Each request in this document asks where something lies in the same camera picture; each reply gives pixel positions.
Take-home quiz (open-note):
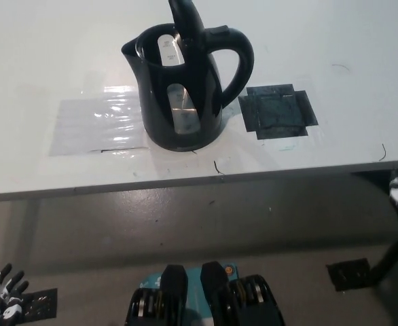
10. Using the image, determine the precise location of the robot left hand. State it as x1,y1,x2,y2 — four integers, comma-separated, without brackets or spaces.
0,263,30,326

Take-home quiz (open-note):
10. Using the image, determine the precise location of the black electric kettle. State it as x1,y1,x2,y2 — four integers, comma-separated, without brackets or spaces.
120,0,255,153

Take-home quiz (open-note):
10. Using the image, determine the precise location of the black floor tape patch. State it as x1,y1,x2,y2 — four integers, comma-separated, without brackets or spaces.
325,257,372,292
21,287,58,322

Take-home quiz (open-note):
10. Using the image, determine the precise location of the black tape patch on table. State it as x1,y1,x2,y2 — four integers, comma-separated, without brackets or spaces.
238,82,319,140

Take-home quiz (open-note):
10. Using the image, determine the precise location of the clear plastic sheet patch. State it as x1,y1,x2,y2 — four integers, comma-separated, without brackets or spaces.
48,85,151,157

